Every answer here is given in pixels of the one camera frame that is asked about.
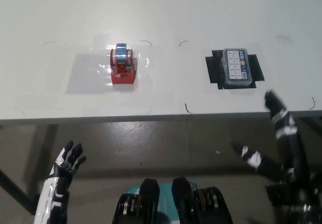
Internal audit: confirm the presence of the white and black left hand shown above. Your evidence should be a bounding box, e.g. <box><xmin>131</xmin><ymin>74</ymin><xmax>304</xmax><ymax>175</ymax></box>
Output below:
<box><xmin>34</xmin><ymin>140</ymin><xmax>87</xmax><ymax>224</ymax></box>

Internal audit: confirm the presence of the white and black right hand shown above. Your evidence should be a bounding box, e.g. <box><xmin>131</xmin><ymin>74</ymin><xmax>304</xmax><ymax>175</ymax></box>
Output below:
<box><xmin>230</xmin><ymin>90</ymin><xmax>313</xmax><ymax>185</ymax></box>

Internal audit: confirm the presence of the clear screw box blue label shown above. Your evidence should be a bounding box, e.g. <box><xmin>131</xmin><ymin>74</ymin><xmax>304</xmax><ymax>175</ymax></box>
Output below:
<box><xmin>220</xmin><ymin>47</ymin><xmax>253</xmax><ymax>89</ymax></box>

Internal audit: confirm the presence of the black tape patch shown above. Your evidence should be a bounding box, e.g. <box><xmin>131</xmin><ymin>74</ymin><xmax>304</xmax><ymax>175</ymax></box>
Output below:
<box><xmin>205</xmin><ymin>49</ymin><xmax>265</xmax><ymax>90</ymax></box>

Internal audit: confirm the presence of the red tape dispenser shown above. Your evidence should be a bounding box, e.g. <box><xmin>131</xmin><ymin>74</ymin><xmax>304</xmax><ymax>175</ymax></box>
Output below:
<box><xmin>109</xmin><ymin>42</ymin><xmax>137</xmax><ymax>86</ymax></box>

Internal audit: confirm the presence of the black table leg brace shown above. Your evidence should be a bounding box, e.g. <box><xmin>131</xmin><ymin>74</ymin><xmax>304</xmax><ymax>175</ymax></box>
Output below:
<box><xmin>0</xmin><ymin>168</ymin><xmax>38</xmax><ymax>215</ymax></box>

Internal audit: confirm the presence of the black and teal robot body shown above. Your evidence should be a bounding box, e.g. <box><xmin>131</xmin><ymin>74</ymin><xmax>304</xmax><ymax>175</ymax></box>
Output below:
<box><xmin>114</xmin><ymin>177</ymin><xmax>233</xmax><ymax>224</ymax></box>

